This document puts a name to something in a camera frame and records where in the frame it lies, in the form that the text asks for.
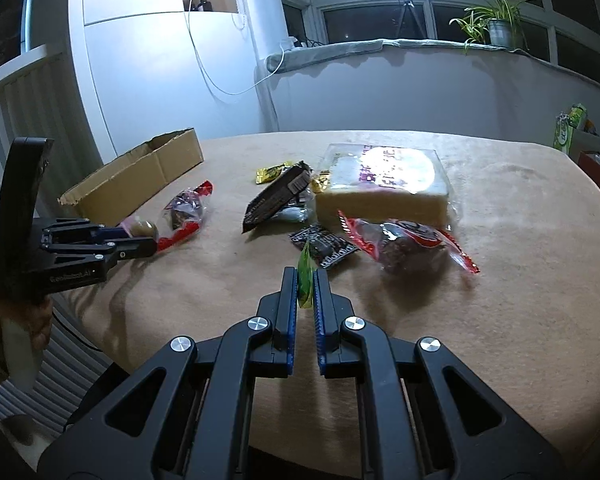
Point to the yellow candy wrapper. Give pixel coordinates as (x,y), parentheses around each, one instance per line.
(267,175)

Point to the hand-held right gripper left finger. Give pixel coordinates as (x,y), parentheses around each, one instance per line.
(291,320)

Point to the white power strip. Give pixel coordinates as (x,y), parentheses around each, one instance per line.
(292,42)

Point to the small gold candy wrapper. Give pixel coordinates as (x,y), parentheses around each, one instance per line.
(322,181)

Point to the clear-wrapped sliced bread loaf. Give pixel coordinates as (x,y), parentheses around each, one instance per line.
(380,195)

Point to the large red snack packet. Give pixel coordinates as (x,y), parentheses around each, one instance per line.
(405,245)

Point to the white cabinet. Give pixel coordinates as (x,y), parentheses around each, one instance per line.
(155,70)

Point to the long black snack packet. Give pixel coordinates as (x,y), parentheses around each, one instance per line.
(275,195)

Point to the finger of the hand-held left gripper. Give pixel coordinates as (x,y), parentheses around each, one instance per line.
(135,249)
(107,232)

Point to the black patterned snack packet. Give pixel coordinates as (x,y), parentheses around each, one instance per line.
(325,245)

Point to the dark bottles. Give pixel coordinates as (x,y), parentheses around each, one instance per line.
(202,6)

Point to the person's left hand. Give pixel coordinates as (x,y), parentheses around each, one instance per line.
(35,322)

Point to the grey windowsill cloth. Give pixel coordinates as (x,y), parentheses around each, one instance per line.
(330,52)

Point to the green carton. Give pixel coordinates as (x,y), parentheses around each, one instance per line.
(565,135)

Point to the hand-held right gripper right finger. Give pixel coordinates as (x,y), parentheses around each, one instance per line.
(321,320)

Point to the potted spider plant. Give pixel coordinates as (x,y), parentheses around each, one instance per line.
(500,32)

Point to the green snack packet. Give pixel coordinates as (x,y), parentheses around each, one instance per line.
(305,275)

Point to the brown round snack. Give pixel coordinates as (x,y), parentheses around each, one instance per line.
(142,227)

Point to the cardboard box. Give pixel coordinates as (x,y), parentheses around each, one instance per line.
(130,180)

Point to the small red snack packet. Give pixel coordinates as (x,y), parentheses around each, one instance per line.
(185,210)

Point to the white slatted railing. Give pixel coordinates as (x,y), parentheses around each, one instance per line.
(10,110)

